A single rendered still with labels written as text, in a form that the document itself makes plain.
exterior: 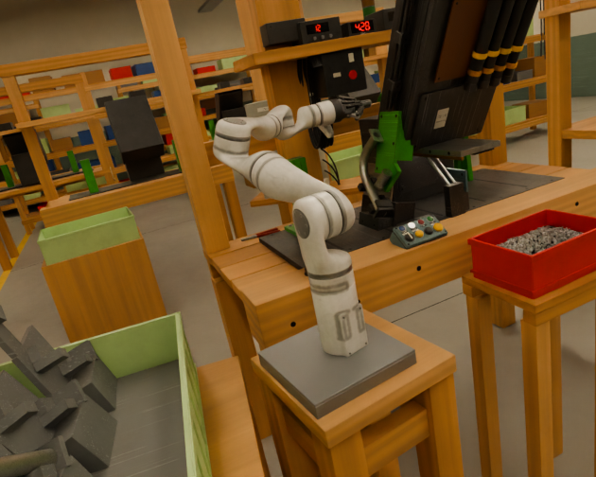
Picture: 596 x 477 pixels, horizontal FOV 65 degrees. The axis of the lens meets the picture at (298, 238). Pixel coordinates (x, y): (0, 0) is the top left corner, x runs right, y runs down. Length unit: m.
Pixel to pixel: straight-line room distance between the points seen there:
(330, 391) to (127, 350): 0.53
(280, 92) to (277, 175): 0.85
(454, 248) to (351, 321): 0.64
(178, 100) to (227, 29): 10.27
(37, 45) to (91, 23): 1.16
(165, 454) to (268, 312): 0.47
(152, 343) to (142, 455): 0.32
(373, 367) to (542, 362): 0.59
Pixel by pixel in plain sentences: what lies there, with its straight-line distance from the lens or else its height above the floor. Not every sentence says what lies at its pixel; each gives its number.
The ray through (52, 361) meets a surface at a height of 1.01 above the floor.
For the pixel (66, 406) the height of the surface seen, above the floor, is 0.96.
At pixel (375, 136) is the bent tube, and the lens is 1.67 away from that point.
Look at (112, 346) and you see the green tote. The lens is 1.21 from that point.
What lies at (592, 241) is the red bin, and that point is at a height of 0.89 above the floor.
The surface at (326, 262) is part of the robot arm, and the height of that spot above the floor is 1.09.
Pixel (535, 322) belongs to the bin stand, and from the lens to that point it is 1.32.
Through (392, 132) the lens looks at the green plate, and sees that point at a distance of 1.64.
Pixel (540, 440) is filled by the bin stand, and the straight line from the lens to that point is 1.55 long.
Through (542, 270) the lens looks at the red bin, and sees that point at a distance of 1.32.
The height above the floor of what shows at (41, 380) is 0.98.
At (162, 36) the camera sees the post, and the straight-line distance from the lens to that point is 1.74.
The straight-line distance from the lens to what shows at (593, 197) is 1.95.
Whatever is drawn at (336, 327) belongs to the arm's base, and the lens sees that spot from 0.96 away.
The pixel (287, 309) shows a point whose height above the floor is 0.86.
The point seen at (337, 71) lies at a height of 1.43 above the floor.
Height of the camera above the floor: 1.42
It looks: 18 degrees down
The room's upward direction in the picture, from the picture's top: 11 degrees counter-clockwise
